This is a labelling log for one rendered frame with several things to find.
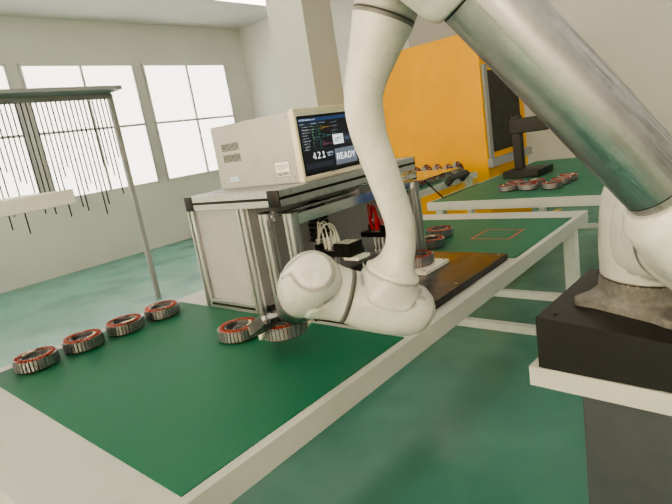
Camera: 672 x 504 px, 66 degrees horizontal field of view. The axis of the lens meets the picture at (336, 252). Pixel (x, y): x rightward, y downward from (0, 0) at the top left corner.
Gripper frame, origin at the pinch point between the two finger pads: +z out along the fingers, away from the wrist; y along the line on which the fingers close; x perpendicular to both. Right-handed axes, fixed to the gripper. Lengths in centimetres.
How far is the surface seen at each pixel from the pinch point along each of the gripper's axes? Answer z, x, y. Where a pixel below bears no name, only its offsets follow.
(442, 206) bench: 134, 68, 139
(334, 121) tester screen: 5, 57, 34
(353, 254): 14.0, 17.3, 28.5
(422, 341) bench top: -7.1, -14.0, 29.4
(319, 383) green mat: -16.6, -16.4, 0.3
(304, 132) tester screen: 1, 52, 22
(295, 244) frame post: 5.5, 21.5, 10.5
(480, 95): 223, 196, 278
